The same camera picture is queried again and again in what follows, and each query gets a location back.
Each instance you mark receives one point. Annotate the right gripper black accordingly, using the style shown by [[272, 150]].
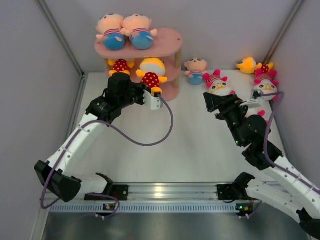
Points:
[[225, 104]]

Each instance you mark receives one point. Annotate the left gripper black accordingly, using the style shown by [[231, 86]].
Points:
[[140, 86]]

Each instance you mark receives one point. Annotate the yellow plush red dotted dress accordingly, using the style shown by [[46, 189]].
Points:
[[121, 65]]

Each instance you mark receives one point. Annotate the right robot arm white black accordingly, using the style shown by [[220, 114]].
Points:
[[301, 198]]

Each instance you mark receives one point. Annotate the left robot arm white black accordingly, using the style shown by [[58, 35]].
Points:
[[56, 174]]

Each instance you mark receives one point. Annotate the pink three-tier shelf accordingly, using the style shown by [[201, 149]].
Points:
[[167, 46]]

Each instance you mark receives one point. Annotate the white plush yellow glasses front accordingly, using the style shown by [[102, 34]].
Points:
[[255, 112]]

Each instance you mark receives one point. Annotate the white plush yellow glasses right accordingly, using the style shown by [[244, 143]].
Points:
[[265, 81]]

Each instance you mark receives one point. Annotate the small baby doll on table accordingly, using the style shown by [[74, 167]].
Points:
[[195, 70]]

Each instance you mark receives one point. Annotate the right baby doll blue pants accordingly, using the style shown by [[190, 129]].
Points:
[[137, 27]]

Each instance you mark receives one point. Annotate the baby doll blue pants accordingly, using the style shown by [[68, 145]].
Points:
[[137, 27], [109, 29]]

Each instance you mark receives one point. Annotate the left baby doll blue pants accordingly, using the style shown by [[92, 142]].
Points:
[[109, 29]]

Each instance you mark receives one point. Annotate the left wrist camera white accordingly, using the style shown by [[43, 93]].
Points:
[[151, 102]]

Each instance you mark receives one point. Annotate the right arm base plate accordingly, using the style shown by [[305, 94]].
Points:
[[231, 192]]

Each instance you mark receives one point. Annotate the aluminium mounting rail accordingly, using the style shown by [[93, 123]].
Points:
[[172, 191]]

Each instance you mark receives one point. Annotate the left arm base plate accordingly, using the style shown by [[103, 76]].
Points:
[[118, 191]]

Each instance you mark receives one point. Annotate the perforated cable duct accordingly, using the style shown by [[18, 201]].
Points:
[[139, 207]]

